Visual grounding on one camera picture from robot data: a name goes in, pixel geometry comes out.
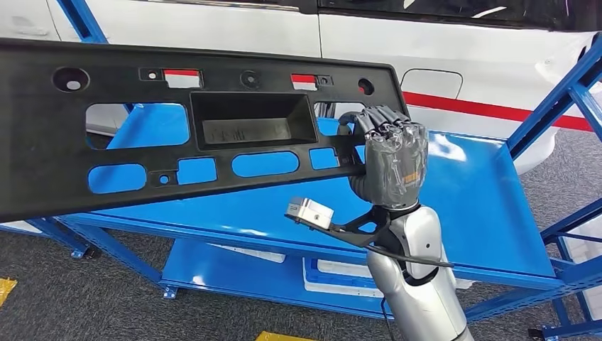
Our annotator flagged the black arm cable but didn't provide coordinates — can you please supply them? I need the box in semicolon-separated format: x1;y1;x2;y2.
366;244;455;270

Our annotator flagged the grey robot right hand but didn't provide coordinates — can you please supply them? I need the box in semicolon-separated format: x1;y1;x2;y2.
337;104;429;210

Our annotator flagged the long black plastic part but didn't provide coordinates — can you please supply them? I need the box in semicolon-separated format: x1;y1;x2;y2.
0;37;411;225

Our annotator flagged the blue metal shelf rack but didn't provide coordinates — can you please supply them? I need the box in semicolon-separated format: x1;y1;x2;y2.
55;0;602;325
526;225;602;341
0;217;102;261

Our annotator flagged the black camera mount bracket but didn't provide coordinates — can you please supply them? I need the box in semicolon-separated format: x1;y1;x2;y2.
284;209;393;249

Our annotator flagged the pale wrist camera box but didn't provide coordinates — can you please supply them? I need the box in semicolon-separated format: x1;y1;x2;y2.
287;197;336;232

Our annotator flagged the yellow floor tape square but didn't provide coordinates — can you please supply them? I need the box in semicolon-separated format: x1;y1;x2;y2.
255;331;303;341
0;277;18;308

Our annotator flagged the white car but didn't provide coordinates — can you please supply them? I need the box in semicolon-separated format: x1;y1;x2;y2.
0;0;602;176

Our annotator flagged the red barrier belt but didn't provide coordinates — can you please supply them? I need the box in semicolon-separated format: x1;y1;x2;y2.
402;90;594;134
163;69;317;85

